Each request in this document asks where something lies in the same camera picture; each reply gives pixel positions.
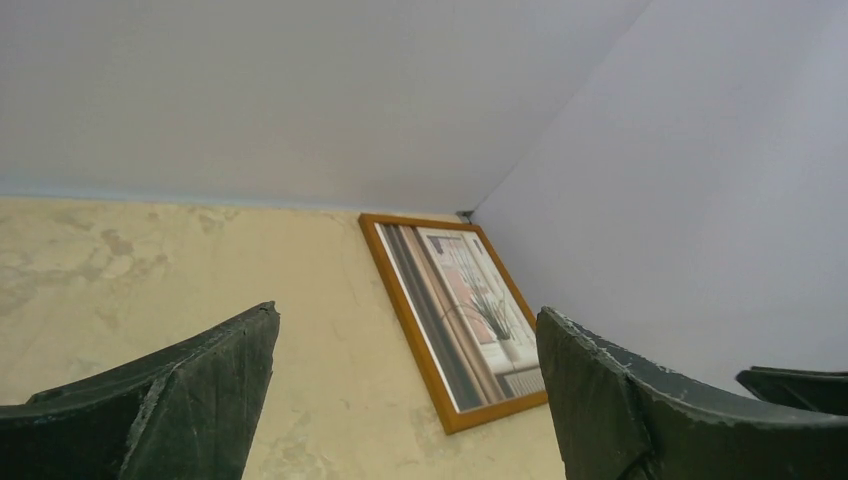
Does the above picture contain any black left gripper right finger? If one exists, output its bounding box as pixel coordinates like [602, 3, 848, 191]
[536, 307, 847, 479]

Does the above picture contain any wooden picture frame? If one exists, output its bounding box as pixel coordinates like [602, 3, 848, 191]
[359, 213, 548, 434]

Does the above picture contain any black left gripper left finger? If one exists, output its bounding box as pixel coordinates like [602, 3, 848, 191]
[1, 302, 280, 479]

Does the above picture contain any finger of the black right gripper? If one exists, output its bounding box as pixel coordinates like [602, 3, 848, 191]
[735, 366, 847, 416]

